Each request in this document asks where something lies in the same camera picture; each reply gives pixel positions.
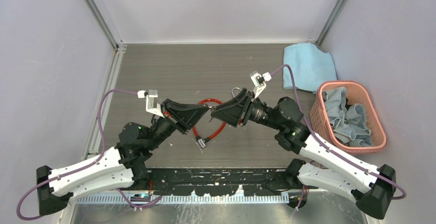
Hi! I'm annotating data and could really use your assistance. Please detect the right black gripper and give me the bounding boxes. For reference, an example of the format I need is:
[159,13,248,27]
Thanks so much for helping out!
[211,87,284,130]

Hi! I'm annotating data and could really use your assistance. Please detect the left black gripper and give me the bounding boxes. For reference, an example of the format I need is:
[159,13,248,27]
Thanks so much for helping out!
[144,99,209,151]

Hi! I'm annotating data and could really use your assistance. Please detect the red rubber ring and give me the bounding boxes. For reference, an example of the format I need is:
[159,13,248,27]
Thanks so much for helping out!
[192,99,227,148]

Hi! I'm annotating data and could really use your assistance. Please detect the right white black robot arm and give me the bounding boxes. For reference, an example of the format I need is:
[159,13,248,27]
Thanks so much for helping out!
[211,88,398,219]

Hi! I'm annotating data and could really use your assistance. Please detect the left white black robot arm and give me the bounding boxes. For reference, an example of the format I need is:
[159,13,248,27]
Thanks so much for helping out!
[36,99,209,216]

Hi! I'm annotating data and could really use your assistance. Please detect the light blue cloth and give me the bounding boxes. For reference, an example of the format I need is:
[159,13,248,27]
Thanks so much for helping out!
[283,43,337,93]

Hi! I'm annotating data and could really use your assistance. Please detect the pink plastic basket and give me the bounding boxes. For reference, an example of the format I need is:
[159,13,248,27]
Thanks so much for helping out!
[310,81,387,154]

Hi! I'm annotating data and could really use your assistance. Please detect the grey-blue cloth in basket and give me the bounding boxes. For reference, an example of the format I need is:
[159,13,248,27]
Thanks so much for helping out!
[322,86,373,147]

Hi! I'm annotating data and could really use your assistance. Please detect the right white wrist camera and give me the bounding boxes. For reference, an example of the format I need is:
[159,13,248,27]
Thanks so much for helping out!
[250,71,266,99]

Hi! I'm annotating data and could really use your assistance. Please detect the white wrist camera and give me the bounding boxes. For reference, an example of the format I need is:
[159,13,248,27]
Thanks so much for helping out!
[250,71,266,99]
[146,89,164,117]

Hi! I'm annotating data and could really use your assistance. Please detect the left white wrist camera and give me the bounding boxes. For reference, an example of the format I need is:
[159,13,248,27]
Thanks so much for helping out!
[146,89,164,117]

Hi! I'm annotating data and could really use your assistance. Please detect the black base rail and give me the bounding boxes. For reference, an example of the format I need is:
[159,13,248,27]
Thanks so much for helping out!
[122,168,302,197]

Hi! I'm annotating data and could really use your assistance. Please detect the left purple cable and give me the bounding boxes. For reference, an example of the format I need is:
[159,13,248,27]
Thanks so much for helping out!
[16,88,140,221]

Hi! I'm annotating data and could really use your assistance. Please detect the white slotted cable duct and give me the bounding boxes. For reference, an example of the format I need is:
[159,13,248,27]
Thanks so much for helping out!
[77,193,289,204]

